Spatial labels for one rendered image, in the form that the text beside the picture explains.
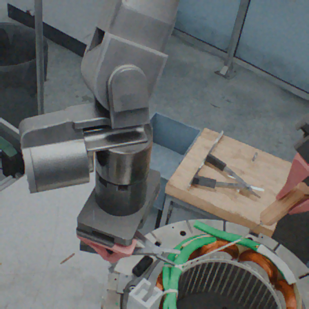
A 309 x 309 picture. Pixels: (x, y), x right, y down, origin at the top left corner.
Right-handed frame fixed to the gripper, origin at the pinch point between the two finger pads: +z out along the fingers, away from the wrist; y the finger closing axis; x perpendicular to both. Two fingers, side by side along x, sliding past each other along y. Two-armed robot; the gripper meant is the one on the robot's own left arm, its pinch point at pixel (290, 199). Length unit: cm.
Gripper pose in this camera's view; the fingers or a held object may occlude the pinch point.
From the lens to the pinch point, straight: 48.2
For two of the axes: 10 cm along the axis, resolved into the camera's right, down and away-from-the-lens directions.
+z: -4.4, 5.3, 7.2
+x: 6.4, -3.9, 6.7
